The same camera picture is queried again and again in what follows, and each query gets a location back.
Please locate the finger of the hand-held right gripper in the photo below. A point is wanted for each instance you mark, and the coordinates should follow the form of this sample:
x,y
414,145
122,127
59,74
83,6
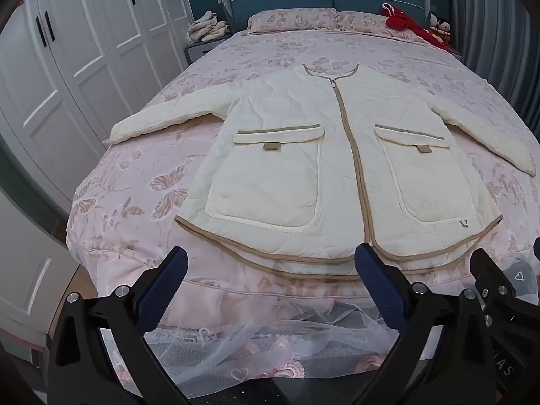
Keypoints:
x,y
489,272

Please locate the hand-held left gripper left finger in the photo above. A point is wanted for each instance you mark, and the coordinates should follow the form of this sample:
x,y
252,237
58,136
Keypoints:
x,y
165,287

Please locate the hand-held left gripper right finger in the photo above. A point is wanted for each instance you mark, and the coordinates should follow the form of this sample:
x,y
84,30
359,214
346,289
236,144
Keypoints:
x,y
382,287

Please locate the cream quilted jacket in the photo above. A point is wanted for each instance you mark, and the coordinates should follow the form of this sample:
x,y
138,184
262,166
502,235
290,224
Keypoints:
x,y
295,168

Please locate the pile of cream clothes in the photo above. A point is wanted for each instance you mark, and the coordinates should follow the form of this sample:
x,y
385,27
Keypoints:
x,y
209,27

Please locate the bed with pink floral cover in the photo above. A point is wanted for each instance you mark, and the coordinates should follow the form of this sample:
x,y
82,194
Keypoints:
x,y
139,177

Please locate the grey curtain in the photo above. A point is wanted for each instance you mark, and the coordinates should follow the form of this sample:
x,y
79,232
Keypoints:
x,y
502,42

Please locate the grey nightstand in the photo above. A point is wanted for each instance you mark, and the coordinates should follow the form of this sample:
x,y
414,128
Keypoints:
x,y
200,52

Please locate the plush toy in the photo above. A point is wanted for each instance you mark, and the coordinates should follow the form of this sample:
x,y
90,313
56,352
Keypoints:
x,y
441,27

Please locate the white wardrobe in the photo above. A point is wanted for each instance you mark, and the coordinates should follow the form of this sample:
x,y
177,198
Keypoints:
x,y
84,50

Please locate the red garment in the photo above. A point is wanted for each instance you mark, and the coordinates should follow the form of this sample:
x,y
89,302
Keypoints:
x,y
405,23

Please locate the pink floral pillow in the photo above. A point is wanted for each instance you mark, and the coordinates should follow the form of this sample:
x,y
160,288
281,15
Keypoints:
x,y
371,21
291,19

